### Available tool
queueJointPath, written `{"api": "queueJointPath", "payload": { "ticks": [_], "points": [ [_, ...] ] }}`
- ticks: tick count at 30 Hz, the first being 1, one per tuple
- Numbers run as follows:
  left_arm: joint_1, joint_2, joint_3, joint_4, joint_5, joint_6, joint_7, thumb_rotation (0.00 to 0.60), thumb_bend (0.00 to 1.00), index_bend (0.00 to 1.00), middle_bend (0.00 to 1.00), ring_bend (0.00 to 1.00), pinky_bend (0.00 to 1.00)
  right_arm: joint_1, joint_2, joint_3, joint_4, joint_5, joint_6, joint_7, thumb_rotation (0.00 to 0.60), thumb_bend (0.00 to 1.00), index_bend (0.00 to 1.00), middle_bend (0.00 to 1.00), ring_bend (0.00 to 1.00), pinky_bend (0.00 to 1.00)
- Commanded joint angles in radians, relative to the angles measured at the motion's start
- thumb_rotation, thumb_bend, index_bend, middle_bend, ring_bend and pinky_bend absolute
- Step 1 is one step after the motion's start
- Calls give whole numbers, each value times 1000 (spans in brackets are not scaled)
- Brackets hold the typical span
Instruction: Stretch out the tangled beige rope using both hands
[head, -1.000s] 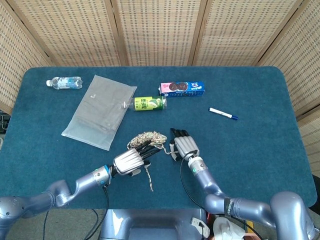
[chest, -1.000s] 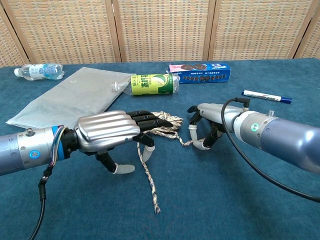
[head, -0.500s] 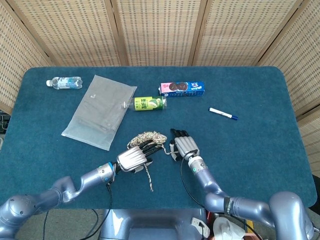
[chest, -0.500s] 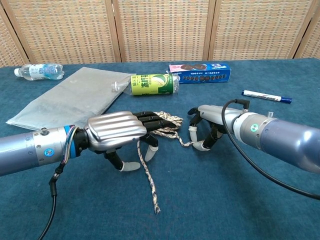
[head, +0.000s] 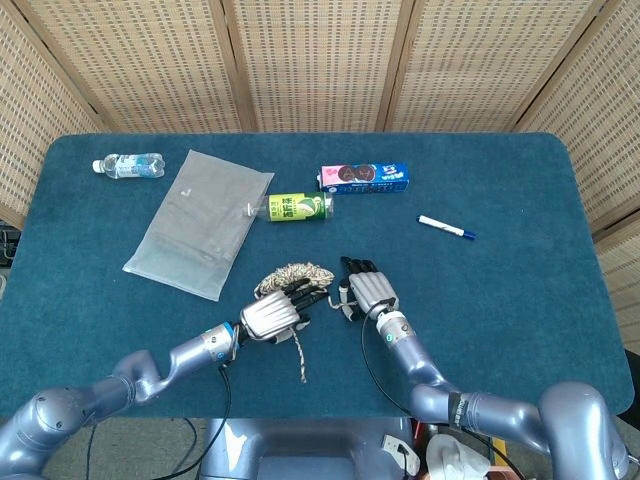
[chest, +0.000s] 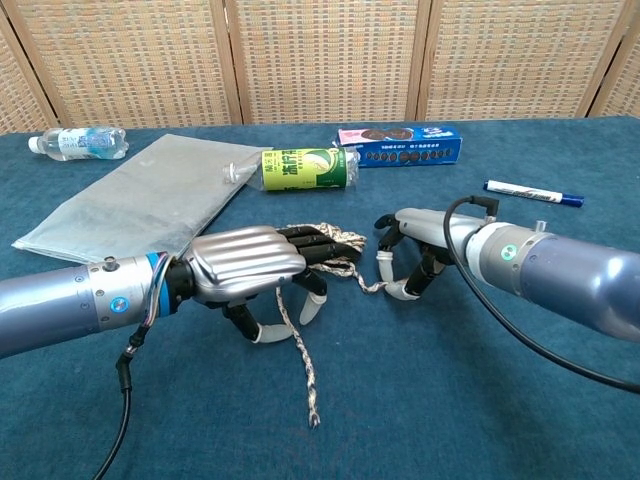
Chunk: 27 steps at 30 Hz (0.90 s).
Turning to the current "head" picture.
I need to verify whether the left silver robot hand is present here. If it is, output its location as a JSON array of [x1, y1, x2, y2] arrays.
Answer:
[[238, 279, 331, 347]]

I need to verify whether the woven folding screen panel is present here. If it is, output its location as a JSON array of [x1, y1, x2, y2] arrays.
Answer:
[[222, 0, 417, 134], [517, 0, 640, 351], [0, 4, 107, 231], [383, 0, 624, 134], [12, 0, 257, 135]]

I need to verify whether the blue cookie box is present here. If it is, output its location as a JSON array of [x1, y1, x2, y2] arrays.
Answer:
[[316, 161, 412, 196]]

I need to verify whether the blue table cloth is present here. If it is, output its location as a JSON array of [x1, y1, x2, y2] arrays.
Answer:
[[0, 132, 635, 420]]

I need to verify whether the white crumpled cloth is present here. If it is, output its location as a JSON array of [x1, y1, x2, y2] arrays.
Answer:
[[425, 433, 495, 480]]

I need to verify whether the white plug connector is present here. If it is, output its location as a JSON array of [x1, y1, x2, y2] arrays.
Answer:
[[382, 433, 420, 475]]

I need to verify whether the white marker blue cap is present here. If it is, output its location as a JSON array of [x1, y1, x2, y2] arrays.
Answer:
[[417, 214, 477, 240]]

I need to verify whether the clear water bottle blue label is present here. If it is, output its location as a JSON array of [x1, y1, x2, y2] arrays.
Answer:
[[92, 152, 166, 180]]

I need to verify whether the beige braided rope bundle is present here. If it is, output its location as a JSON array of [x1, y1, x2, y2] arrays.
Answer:
[[253, 263, 359, 385]]

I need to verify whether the clear bottle green label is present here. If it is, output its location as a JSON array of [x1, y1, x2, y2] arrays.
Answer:
[[243, 191, 335, 224]]

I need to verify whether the silver robot torso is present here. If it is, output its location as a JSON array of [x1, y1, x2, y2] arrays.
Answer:
[[198, 417, 417, 480]]

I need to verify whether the clear plastic zip bag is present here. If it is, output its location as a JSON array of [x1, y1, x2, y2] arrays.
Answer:
[[122, 148, 276, 302]]

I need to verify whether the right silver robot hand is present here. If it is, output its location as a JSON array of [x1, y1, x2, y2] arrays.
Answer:
[[337, 255, 402, 324]]

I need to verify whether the black cable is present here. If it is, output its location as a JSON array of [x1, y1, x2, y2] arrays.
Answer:
[[359, 312, 419, 417], [197, 363, 234, 480]]

